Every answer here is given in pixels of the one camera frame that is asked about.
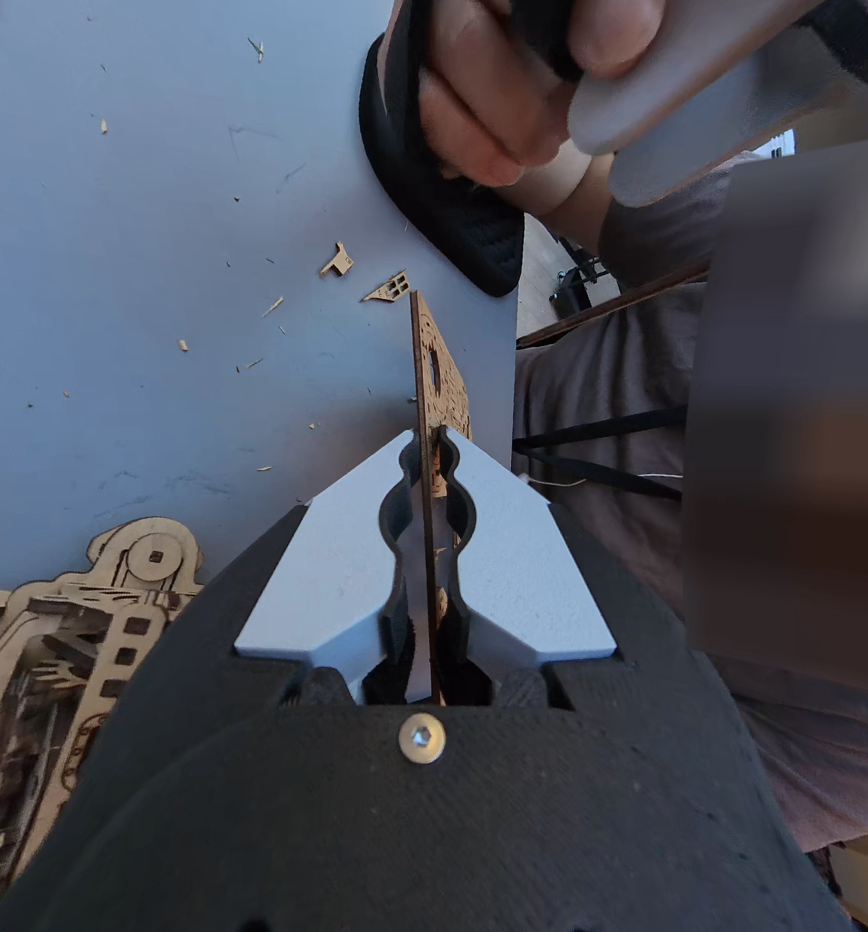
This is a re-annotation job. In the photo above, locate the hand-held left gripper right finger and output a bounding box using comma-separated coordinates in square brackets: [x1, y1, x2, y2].
[437, 426, 617, 689]

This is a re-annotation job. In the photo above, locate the person's right forearm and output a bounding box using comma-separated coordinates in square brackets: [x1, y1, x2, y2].
[507, 138, 617, 249]

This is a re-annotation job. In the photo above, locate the person's right hand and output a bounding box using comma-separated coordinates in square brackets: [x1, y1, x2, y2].
[376, 0, 668, 190]

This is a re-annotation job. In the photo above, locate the black wrist rest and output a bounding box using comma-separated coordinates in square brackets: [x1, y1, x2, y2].
[359, 44, 526, 300]

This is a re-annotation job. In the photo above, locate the laser-cut plywood parts sheet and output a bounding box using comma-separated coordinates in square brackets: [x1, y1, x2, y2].
[408, 290, 473, 706]

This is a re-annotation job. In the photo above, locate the triangular lattice wood scrap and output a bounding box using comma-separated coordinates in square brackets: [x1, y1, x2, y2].
[361, 269, 411, 304]

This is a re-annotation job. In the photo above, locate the black chair frame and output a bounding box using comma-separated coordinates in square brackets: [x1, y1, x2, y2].
[514, 404, 690, 503]

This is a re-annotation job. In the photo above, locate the wooden submarine model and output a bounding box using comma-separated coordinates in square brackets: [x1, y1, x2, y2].
[0, 516, 209, 918]

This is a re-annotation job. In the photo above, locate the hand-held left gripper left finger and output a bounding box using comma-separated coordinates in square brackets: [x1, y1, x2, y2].
[234, 430, 415, 703]

